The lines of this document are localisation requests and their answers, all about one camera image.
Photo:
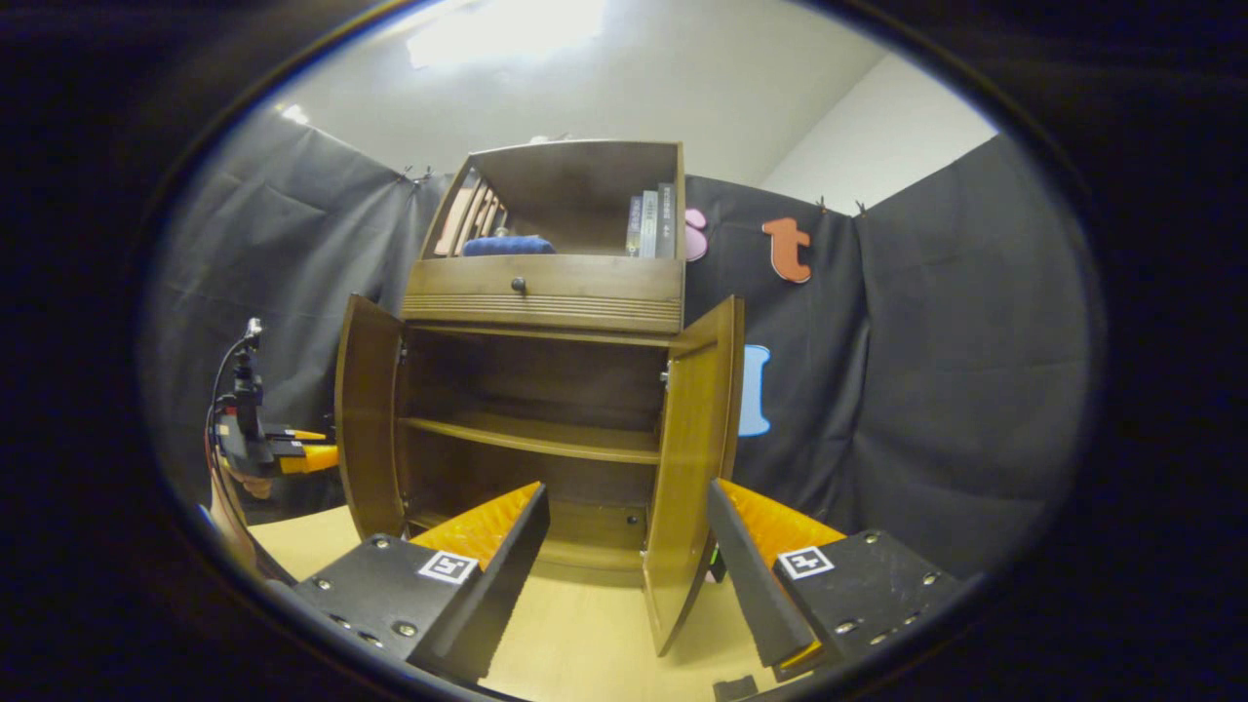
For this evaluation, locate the small black object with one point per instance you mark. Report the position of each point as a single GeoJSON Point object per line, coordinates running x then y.
{"type": "Point", "coordinates": [736, 689]}

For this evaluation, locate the wooden cabinet drawer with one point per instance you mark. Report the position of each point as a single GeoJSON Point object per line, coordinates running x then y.
{"type": "Point", "coordinates": [585, 292]}

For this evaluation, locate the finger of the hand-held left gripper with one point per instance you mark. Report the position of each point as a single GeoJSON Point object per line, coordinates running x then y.
{"type": "Point", "coordinates": [292, 434]}
{"type": "Point", "coordinates": [312, 458]}

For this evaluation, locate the wooden shoe cabinet door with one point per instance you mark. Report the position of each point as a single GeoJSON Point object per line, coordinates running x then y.
{"type": "Point", "coordinates": [692, 458]}
{"type": "Point", "coordinates": [370, 419]}

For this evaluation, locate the wooden double-door shoe cabinet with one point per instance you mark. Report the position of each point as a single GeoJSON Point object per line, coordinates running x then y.
{"type": "Point", "coordinates": [575, 185]}

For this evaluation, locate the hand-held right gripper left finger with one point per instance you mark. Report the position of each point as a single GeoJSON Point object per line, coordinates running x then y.
{"type": "Point", "coordinates": [507, 575]}

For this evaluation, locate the pink and green plush toy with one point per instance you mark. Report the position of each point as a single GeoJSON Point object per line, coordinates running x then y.
{"type": "Point", "coordinates": [717, 564]}

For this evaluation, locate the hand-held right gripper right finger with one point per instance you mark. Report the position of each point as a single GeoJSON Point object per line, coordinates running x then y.
{"type": "Point", "coordinates": [751, 575]}

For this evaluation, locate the black backdrop cloth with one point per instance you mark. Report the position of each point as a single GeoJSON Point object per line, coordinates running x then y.
{"type": "Point", "coordinates": [926, 341]}

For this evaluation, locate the blue-grey book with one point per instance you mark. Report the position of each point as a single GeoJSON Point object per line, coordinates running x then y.
{"type": "Point", "coordinates": [635, 229]}

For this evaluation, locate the wooden inner cabinet shelf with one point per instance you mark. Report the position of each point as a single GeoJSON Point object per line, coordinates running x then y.
{"type": "Point", "coordinates": [526, 436]}

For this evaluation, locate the blue folded towel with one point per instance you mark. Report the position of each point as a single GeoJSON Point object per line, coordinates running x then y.
{"type": "Point", "coordinates": [507, 246]}

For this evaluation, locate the black book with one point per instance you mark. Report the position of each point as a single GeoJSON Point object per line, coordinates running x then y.
{"type": "Point", "coordinates": [667, 222]}

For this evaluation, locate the light grey book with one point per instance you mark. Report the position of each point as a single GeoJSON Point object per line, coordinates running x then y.
{"type": "Point", "coordinates": [649, 226]}

